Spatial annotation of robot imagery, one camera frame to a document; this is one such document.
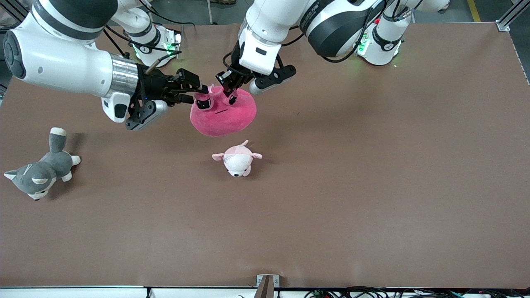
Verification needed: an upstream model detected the hot pink round plush toy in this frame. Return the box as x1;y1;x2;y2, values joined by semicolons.
190;84;257;137

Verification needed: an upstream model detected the pale pink pig plush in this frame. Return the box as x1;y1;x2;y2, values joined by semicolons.
212;140;263;178

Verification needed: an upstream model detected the metal table edge bracket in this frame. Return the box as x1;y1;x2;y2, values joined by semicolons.
256;274;280;298

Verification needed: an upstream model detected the black cable bundle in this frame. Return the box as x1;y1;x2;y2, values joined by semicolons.
304;286;530;298

